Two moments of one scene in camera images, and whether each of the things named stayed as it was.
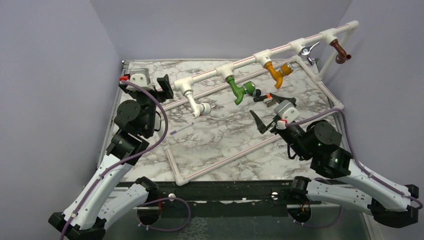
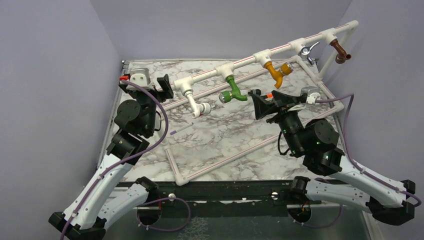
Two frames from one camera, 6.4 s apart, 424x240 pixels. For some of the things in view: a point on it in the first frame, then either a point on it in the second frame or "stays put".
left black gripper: [165, 83] stays put
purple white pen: [183, 128] stays put
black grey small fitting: [257, 92] stays put
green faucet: [248, 87] -> [225, 97]
